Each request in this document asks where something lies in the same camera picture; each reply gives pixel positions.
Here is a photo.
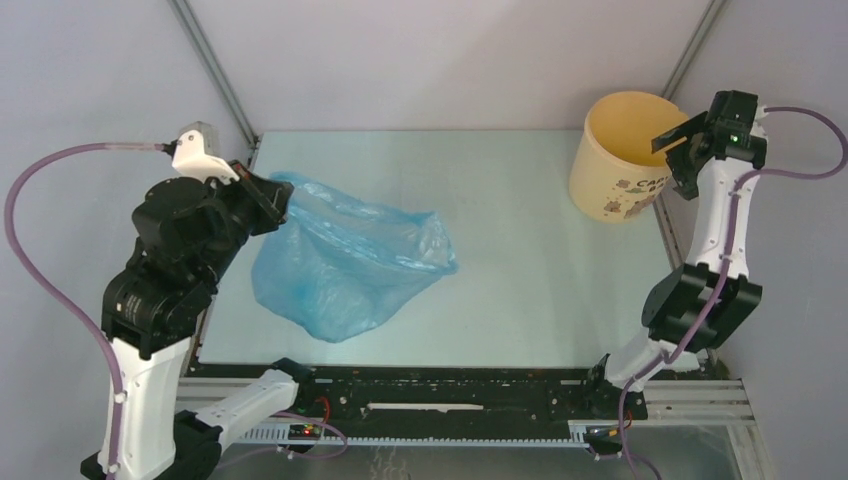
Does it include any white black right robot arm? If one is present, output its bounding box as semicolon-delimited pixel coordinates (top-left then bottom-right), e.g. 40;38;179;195
581;90;768;418

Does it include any small lit circuit board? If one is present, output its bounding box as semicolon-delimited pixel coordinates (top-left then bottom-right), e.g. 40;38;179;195
287;424;323;441

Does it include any blue plastic trash bag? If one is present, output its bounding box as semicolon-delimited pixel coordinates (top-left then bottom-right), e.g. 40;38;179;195
251;171;459;343

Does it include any aluminium corner frame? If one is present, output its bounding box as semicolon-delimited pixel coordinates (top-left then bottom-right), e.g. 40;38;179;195
168;0;260;150
660;0;728;101

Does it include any yellow printed trash bin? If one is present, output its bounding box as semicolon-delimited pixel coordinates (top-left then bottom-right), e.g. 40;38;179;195
568;91;689;224

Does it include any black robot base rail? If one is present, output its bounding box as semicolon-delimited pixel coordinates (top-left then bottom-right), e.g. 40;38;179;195
293;366;647;441

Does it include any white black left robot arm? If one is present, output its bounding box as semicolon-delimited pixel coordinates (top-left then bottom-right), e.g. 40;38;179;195
80;162;316;479

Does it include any aluminium corner frame left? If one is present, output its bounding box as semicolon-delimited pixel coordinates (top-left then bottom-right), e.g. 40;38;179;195
168;0;260;150

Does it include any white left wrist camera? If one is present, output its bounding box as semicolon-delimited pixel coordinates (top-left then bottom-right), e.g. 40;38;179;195
171;121;239;185

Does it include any aluminium corner frame right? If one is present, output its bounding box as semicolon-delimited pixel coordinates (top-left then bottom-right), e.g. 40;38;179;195
660;0;728;101

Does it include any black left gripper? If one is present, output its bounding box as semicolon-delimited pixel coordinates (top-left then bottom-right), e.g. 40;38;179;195
200;154;298;280

